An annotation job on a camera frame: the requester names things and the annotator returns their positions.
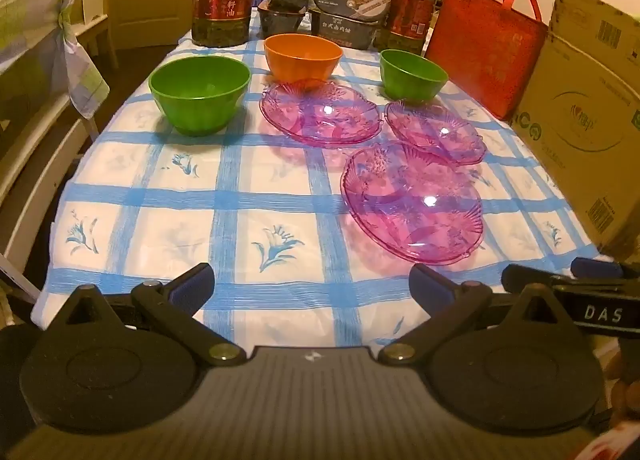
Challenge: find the dark rectangular instant meal box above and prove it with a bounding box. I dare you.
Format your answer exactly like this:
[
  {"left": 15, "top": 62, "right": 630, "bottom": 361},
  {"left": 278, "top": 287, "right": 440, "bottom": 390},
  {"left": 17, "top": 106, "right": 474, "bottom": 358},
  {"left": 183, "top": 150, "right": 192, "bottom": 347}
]
[{"left": 309, "top": 9, "right": 389, "bottom": 52}]

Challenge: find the small pink transparent plate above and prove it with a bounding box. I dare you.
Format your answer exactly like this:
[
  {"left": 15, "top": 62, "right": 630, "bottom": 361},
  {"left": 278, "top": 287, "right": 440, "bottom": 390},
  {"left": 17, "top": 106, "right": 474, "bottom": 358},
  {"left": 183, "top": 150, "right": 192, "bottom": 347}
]
[{"left": 384, "top": 99, "right": 488, "bottom": 167}]

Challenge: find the small green bowl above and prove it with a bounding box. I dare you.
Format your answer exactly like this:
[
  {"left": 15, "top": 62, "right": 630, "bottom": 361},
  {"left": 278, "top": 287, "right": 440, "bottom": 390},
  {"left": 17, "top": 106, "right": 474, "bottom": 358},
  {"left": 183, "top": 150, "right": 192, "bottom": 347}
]
[{"left": 379, "top": 49, "right": 449, "bottom": 102}]

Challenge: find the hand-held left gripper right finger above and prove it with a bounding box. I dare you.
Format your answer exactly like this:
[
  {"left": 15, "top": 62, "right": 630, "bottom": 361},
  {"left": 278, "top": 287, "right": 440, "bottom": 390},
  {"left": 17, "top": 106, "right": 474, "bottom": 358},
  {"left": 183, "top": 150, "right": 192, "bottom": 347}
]
[{"left": 377, "top": 264, "right": 576, "bottom": 366}]

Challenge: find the person's right hand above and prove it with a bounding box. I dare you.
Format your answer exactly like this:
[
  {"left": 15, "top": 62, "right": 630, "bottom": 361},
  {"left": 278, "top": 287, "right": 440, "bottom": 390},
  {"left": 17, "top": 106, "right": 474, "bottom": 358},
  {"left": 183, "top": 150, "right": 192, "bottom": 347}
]
[{"left": 604, "top": 352, "right": 640, "bottom": 436}]

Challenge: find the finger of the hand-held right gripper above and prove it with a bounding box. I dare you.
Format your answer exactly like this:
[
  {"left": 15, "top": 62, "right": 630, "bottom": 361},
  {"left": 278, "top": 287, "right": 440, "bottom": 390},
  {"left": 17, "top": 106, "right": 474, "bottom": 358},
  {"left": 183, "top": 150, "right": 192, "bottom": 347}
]
[
  {"left": 501, "top": 263, "right": 570, "bottom": 293},
  {"left": 571, "top": 257, "right": 632, "bottom": 282}
]

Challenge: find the large pink transparent plate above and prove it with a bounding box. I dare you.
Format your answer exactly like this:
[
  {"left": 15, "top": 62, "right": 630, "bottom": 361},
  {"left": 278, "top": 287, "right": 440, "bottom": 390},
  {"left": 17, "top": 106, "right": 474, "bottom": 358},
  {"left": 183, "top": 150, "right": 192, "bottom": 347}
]
[
  {"left": 340, "top": 141, "right": 485, "bottom": 267},
  {"left": 259, "top": 79, "right": 385, "bottom": 146}
]

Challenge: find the blue checkered floral tablecloth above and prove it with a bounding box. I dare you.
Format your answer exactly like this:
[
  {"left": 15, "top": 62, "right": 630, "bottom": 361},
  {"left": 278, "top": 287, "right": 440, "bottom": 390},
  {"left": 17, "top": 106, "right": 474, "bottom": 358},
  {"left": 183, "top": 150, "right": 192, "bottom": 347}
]
[{"left": 30, "top": 32, "right": 602, "bottom": 357}]

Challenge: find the red tote bag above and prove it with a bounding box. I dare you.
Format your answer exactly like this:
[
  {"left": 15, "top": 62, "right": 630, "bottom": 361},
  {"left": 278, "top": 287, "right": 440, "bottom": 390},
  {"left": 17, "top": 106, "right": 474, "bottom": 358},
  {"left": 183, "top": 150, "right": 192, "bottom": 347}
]
[{"left": 424, "top": 0, "right": 550, "bottom": 122}]

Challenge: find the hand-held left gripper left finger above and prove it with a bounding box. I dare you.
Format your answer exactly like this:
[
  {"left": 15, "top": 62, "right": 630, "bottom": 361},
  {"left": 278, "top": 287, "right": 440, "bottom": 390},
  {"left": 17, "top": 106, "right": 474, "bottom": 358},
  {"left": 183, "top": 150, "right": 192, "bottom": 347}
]
[{"left": 47, "top": 262, "right": 247, "bottom": 367}]

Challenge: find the large green bowl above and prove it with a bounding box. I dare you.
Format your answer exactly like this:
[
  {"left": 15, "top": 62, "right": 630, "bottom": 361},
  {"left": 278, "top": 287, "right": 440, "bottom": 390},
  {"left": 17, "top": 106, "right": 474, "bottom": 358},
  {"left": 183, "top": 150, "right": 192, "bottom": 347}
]
[{"left": 149, "top": 56, "right": 252, "bottom": 137}]

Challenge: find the white carved wooden chair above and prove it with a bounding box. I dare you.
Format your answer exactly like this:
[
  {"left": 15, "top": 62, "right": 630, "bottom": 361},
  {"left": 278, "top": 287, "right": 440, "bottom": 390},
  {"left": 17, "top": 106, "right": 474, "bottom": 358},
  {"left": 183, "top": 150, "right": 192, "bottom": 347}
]
[{"left": 59, "top": 0, "right": 120, "bottom": 72}]

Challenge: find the orange bowl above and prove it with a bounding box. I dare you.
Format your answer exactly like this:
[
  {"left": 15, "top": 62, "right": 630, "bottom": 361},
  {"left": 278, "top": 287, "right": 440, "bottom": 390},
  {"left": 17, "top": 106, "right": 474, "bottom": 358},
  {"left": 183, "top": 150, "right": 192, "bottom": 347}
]
[{"left": 264, "top": 33, "right": 344, "bottom": 82}]

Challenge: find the large printed cardboard box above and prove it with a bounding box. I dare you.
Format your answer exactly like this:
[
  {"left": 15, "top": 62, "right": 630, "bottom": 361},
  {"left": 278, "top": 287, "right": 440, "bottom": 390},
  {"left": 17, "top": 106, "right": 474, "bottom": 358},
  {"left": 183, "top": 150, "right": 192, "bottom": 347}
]
[{"left": 509, "top": 0, "right": 640, "bottom": 262}]

